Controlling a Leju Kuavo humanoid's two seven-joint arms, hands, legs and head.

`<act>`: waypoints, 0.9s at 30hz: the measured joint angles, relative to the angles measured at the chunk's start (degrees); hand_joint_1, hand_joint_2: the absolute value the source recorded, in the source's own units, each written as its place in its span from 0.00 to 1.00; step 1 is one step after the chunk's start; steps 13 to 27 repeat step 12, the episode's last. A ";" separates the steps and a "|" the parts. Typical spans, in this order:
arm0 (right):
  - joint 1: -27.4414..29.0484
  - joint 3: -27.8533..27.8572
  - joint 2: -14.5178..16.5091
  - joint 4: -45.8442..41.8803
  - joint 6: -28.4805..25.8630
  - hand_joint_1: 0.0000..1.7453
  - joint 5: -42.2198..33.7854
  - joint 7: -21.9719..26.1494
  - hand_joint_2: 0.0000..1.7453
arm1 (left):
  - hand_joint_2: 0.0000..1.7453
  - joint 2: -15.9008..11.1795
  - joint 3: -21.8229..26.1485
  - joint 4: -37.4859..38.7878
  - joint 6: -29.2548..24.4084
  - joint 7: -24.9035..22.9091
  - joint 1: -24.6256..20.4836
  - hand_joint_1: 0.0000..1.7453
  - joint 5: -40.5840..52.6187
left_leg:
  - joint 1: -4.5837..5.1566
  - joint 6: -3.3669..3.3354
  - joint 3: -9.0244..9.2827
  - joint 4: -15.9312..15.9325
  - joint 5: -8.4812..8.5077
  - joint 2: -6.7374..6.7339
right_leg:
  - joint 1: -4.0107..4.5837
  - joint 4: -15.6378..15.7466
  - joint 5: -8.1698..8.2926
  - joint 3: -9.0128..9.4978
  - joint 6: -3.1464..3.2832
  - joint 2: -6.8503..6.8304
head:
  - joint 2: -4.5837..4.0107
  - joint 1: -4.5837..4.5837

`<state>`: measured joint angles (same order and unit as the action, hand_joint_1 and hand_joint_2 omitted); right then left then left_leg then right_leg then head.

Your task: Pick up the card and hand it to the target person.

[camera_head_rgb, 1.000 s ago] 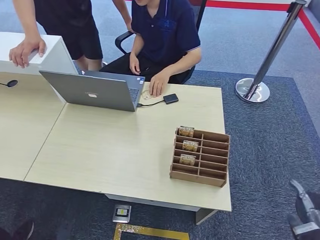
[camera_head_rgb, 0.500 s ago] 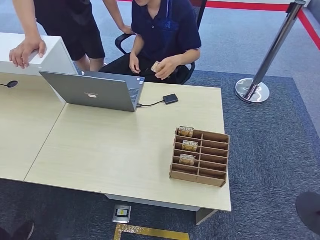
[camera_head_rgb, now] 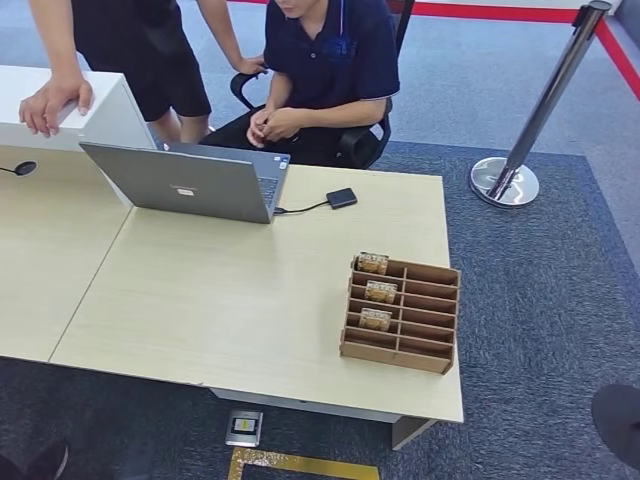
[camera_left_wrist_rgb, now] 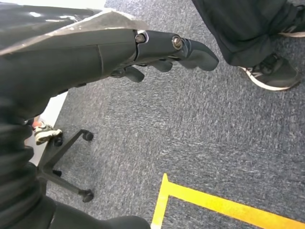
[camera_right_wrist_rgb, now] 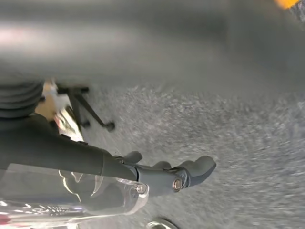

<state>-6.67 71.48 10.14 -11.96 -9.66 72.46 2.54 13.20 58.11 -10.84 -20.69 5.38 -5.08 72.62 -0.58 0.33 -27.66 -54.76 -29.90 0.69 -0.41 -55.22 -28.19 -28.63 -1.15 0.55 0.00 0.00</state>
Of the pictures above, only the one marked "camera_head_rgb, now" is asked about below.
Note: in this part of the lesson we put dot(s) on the standing person's right hand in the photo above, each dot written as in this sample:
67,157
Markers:
55,102

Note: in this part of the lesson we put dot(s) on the standing person's left hand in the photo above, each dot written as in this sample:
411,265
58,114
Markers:
251,65

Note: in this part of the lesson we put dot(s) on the seated person's right hand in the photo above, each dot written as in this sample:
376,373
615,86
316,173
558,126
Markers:
256,129

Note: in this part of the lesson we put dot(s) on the seated person's left hand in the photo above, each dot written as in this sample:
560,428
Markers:
285,122

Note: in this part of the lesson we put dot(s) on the brown wooden card holder tray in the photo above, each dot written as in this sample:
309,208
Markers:
400,354

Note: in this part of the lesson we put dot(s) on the seated person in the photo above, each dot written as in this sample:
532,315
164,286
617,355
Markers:
330,60

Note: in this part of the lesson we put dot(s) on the standing person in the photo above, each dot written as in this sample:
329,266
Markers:
145,53

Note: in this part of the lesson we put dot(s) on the patterned brown card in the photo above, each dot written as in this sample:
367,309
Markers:
381,292
372,263
375,320

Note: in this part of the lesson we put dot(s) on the white cabinet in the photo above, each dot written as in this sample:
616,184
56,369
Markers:
107,114

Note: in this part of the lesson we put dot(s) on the black office chair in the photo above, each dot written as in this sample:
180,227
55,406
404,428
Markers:
361,149

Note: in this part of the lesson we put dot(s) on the black external drive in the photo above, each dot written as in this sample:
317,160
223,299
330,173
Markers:
342,198

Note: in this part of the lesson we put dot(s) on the grey laptop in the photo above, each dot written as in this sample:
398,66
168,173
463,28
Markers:
183,187

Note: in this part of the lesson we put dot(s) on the metal floor socket box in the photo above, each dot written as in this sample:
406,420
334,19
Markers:
244,427

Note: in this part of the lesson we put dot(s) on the red barrier belt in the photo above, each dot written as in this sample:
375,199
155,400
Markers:
500,9

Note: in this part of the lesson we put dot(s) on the black shoe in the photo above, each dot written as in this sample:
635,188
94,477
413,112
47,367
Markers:
47,462

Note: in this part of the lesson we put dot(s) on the black round disc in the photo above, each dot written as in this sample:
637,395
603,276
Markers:
620,425

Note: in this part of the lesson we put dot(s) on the chrome stanchion post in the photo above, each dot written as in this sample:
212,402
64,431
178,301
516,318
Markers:
545,99

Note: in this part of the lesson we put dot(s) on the white desk support frame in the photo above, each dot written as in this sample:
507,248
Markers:
410,432

